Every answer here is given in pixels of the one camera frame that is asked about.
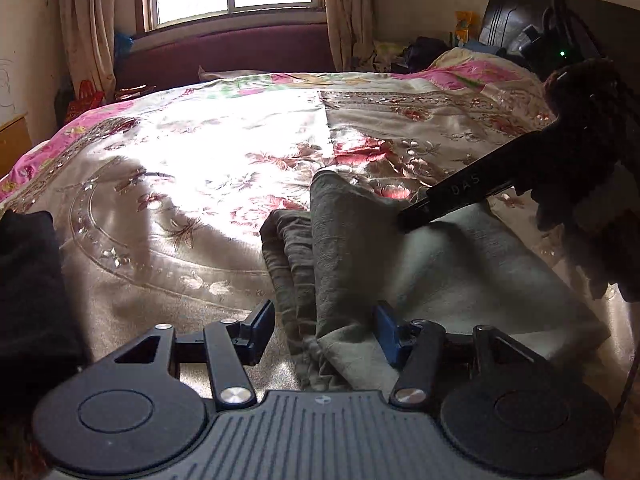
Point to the grey-green pants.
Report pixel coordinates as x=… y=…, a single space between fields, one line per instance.
x=400 y=280

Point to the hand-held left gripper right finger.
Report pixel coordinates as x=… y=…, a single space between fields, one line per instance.
x=387 y=336

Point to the floral embroidered bedspread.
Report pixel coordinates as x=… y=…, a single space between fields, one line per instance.
x=190 y=160

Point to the pile of dark clothes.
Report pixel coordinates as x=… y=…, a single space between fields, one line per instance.
x=425 y=52

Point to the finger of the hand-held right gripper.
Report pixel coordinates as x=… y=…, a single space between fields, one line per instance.
x=417 y=215

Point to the dark cloth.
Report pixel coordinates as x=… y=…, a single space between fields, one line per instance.
x=30 y=300

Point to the wooden cabinet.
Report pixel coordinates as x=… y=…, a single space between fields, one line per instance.
x=15 y=142

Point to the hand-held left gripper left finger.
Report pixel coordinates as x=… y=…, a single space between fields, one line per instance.
x=263 y=324

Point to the beige pillow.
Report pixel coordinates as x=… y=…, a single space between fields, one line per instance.
x=225 y=74

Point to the blue plastic bag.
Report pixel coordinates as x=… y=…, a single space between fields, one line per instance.
x=122 y=44

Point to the dark wooden headboard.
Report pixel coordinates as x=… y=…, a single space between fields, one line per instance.
x=600 y=25

